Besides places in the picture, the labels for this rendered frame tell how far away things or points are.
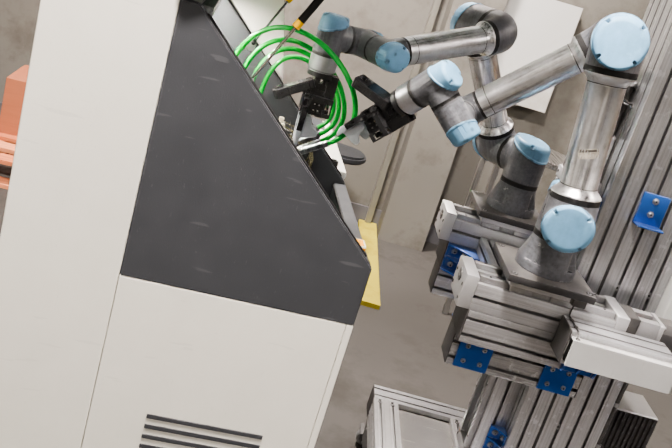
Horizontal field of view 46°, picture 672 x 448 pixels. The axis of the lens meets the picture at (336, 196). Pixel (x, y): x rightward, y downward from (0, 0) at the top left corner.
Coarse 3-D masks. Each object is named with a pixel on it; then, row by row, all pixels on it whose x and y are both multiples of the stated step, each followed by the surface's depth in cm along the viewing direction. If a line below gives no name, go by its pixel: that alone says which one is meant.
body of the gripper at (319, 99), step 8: (312, 72) 209; (320, 80) 212; (328, 80) 211; (336, 80) 211; (320, 88) 212; (328, 88) 212; (336, 88) 212; (304, 96) 211; (312, 96) 210; (320, 96) 212; (328, 96) 213; (312, 104) 212; (320, 104) 212; (328, 104) 212; (312, 112) 213; (320, 112) 213
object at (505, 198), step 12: (504, 180) 244; (492, 192) 247; (504, 192) 244; (516, 192) 242; (528, 192) 242; (492, 204) 245; (504, 204) 243; (516, 204) 242; (528, 204) 243; (516, 216) 242; (528, 216) 244
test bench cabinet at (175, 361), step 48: (144, 288) 190; (144, 336) 194; (192, 336) 195; (240, 336) 196; (288, 336) 197; (336, 336) 198; (96, 384) 197; (144, 384) 198; (192, 384) 199; (240, 384) 201; (288, 384) 202; (96, 432) 201; (144, 432) 203; (192, 432) 204; (240, 432) 205; (288, 432) 206
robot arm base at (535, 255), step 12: (528, 240) 200; (540, 240) 196; (528, 252) 198; (540, 252) 196; (552, 252) 194; (576, 252) 198; (528, 264) 197; (540, 264) 195; (552, 264) 194; (564, 264) 195; (540, 276) 195; (552, 276) 195; (564, 276) 195
